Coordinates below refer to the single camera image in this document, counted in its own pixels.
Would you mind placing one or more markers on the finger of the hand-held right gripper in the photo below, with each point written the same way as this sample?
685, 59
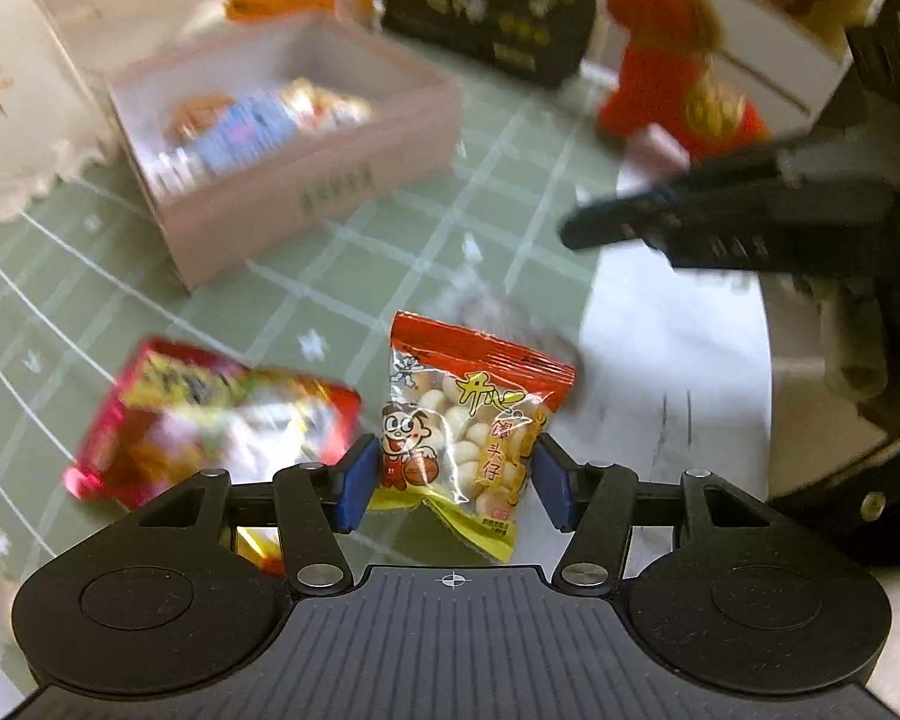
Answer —
607, 229
735, 169

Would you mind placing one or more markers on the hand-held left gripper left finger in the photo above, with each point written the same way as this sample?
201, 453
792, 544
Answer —
356, 484

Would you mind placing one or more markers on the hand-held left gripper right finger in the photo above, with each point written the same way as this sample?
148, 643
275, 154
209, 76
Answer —
551, 484

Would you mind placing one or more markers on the clear ball snack packet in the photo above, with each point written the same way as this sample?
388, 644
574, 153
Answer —
450, 420

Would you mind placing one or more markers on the large red snack packet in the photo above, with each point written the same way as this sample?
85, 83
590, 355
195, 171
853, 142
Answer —
195, 420

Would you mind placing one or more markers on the pink cardboard box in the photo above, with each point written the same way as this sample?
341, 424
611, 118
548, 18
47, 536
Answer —
270, 195

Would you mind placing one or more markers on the blue snack packet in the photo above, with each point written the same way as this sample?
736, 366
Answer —
247, 127

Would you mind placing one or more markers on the clear bread packet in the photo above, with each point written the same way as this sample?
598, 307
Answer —
195, 112

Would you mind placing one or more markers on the red plush horse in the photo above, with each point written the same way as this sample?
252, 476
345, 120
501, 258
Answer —
660, 75

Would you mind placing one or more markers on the white low cabinet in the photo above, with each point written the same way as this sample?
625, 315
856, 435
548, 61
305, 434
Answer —
787, 60

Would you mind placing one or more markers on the green checked tablecloth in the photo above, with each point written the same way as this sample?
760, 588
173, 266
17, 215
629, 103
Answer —
420, 240

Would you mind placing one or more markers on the black gold printed bag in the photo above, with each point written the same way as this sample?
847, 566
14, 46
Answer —
495, 15

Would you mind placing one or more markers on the cream mesh food cover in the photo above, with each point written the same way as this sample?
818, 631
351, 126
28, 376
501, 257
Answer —
15, 90

